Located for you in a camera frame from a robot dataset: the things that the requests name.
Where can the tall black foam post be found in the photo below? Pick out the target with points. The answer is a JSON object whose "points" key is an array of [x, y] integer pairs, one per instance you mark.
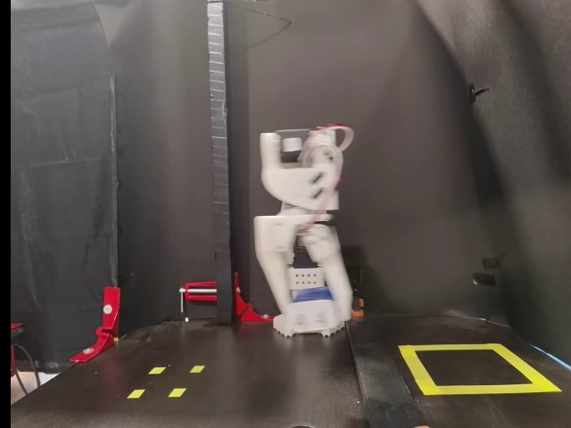
{"points": [[220, 178]]}

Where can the small black backdrop clip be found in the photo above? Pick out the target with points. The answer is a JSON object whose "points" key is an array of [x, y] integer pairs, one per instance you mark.
{"points": [[474, 91]]}

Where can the red clamp part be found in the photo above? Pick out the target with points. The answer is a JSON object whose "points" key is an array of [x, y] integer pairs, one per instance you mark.
{"points": [[15, 326]]}

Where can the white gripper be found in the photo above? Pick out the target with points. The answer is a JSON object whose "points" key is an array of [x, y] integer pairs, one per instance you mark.
{"points": [[273, 233]]}

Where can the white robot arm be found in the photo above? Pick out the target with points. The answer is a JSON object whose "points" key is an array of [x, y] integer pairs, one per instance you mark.
{"points": [[290, 183]]}

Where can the red screw clamp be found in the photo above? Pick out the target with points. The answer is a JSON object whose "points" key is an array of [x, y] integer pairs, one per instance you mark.
{"points": [[201, 285]]}

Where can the black mesh curtain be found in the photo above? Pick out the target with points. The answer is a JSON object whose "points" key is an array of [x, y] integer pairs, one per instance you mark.
{"points": [[62, 178]]}

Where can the yellow tape square outline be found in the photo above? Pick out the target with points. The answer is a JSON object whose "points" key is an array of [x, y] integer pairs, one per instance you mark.
{"points": [[482, 389]]}

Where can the blue white charger plug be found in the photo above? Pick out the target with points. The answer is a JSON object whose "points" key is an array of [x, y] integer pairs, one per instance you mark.
{"points": [[312, 312]]}

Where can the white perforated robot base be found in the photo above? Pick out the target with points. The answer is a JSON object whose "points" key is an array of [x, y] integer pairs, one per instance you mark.
{"points": [[282, 327]]}

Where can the long black flat strip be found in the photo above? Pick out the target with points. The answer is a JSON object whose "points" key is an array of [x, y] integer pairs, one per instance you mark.
{"points": [[383, 392]]}

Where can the small yellow tape marker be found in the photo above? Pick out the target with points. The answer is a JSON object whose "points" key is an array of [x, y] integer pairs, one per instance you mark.
{"points": [[177, 392], [136, 393], [197, 368], [157, 370]]}

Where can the red corner bracket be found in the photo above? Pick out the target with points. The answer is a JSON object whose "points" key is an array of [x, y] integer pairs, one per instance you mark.
{"points": [[110, 312], [243, 310]]}

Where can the black backdrop cloth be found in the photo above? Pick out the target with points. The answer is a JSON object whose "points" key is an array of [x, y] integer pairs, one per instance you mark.
{"points": [[401, 134]]}

